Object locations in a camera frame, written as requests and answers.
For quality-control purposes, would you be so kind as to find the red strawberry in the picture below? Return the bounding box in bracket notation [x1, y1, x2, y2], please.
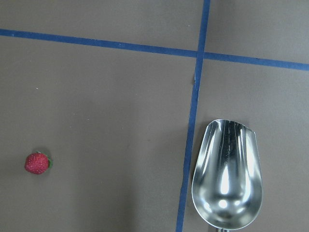
[24, 151, 53, 175]

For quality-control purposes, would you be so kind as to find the silver metal scoop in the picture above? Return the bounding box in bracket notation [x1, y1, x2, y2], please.
[191, 119, 263, 232]

